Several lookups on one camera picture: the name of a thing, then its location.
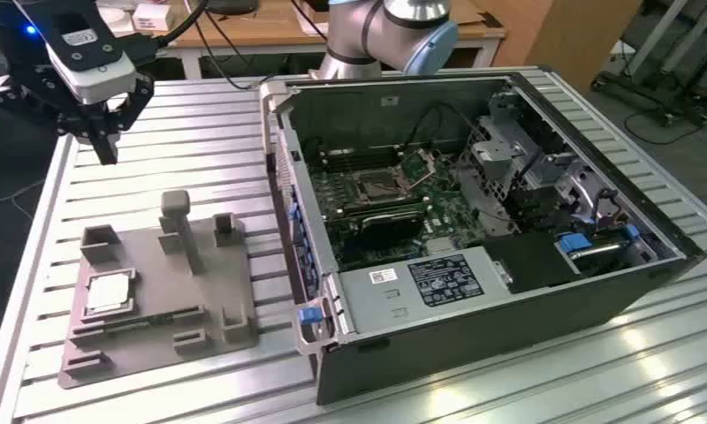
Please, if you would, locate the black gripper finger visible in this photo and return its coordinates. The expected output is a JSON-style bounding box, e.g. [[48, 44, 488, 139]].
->
[[104, 72, 156, 166], [0, 73, 112, 166]]

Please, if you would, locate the silver CPU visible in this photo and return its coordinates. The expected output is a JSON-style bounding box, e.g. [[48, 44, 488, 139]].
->
[[85, 272, 137, 311]]

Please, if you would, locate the CPU socket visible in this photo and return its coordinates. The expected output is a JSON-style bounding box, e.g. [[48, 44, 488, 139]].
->
[[352, 170, 415, 205]]

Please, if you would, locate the white round holder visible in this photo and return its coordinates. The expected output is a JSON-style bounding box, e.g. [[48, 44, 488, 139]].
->
[[96, 6, 135, 27]]

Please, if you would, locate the plain white box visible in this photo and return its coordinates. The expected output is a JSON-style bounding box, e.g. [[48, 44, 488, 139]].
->
[[132, 4, 176, 32]]

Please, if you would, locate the small cardboard box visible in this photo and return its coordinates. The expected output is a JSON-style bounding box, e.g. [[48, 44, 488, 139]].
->
[[297, 0, 331, 36]]

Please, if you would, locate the grey parts rack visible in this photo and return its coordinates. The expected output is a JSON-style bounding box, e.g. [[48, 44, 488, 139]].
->
[[56, 189, 260, 390]]

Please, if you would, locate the metal socket cover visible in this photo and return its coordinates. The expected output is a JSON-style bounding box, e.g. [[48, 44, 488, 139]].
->
[[394, 148, 440, 186]]

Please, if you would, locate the green RAM stick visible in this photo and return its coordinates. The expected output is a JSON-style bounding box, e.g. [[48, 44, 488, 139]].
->
[[96, 308, 184, 330]]

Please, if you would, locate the black graphics card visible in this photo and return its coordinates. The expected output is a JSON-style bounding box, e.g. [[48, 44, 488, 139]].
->
[[328, 201, 427, 253]]

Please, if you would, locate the green motherboard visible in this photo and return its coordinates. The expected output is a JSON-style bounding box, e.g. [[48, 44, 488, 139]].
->
[[303, 145, 486, 271]]

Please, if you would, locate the silver chipset heatsink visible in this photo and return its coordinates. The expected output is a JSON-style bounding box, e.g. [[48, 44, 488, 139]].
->
[[423, 238, 459, 255]]

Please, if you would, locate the grey metal drive cage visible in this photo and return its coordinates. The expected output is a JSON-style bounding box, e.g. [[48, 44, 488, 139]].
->
[[456, 90, 597, 235]]

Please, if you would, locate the grey power supply unit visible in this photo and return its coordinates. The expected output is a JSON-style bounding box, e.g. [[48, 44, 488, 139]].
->
[[336, 246, 518, 335]]

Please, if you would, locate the wooden cabinet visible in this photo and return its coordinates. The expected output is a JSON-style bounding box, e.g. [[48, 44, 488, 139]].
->
[[491, 0, 643, 95]]

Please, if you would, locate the black drive bay cover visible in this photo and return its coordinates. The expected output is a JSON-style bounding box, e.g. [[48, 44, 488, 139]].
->
[[482, 231, 585, 295]]

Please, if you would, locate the black open PC case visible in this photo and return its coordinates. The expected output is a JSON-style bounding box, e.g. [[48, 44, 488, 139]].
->
[[257, 64, 707, 406]]

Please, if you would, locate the blue disk carrier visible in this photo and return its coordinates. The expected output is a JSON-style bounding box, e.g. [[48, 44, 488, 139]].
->
[[556, 224, 638, 266]]

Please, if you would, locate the black wheeled equipment stand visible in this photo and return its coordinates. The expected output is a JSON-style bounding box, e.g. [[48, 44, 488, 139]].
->
[[589, 0, 707, 129]]

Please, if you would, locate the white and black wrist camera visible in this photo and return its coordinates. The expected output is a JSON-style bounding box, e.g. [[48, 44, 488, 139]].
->
[[45, 11, 140, 106]]

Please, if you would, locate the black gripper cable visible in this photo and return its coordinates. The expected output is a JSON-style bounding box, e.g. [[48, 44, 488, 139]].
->
[[116, 0, 211, 63]]

